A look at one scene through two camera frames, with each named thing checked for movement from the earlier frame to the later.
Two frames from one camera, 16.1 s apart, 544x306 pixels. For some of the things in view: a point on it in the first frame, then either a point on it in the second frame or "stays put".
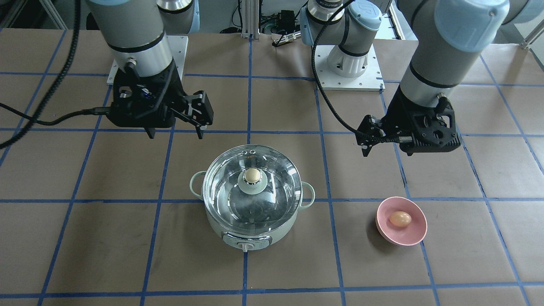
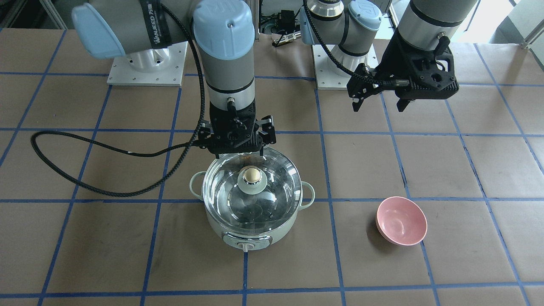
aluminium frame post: [250, 19] stays put
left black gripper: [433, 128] -> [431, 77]
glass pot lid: [252, 189] stays put
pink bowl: [400, 221] stays put
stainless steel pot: [246, 242] stays put
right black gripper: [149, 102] -> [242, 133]
